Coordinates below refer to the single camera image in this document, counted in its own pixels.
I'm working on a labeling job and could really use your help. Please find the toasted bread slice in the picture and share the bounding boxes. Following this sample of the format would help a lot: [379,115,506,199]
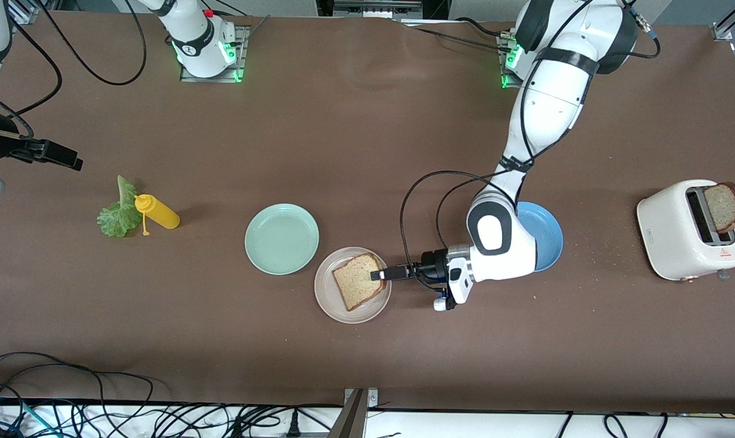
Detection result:
[332,253,388,312]
[703,181,735,234]

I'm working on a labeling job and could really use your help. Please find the green lettuce leaf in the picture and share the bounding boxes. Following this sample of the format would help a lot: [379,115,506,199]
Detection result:
[96,175,144,238]

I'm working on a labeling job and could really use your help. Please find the yellow squeeze bottle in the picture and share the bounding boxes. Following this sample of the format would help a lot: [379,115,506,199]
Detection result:
[134,194,181,237]

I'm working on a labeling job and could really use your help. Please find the beige plate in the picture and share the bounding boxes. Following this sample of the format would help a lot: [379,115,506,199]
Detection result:
[314,246,392,324]

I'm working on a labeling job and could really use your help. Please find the blue plate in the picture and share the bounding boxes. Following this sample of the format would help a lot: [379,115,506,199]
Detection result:
[516,201,564,273]

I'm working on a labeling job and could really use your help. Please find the mint green plate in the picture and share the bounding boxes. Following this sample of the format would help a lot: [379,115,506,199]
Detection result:
[244,203,320,276]

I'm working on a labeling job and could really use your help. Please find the brown table mat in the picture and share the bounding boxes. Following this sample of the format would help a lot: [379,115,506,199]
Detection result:
[0,11,735,414]

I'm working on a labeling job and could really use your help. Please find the aluminium profile bar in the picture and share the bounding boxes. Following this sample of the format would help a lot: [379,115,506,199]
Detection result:
[327,389,369,438]

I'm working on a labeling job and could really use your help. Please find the white toaster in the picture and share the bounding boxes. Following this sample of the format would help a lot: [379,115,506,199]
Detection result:
[636,179,735,282]

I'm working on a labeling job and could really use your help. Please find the grey control box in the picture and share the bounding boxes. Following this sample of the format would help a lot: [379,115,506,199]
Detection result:
[333,0,424,19]

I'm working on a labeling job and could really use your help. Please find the thick black cable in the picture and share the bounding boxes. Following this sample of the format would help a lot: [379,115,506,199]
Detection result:
[399,0,594,292]
[0,17,63,139]
[36,0,147,86]

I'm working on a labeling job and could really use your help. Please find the silver mounting bracket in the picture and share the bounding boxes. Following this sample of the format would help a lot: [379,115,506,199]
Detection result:
[343,388,380,409]

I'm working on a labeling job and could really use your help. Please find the aluminium frame profile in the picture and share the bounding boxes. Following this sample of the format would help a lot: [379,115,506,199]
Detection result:
[5,0,61,26]

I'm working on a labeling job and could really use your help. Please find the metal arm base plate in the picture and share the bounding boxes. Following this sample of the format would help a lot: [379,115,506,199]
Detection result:
[497,30,526,91]
[179,24,250,83]

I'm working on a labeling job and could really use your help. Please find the black braided cable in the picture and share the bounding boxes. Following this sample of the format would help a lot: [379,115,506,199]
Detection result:
[454,16,514,39]
[397,20,515,55]

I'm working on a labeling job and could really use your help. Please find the teal cable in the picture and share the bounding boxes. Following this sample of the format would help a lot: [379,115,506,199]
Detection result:
[0,395,61,438]

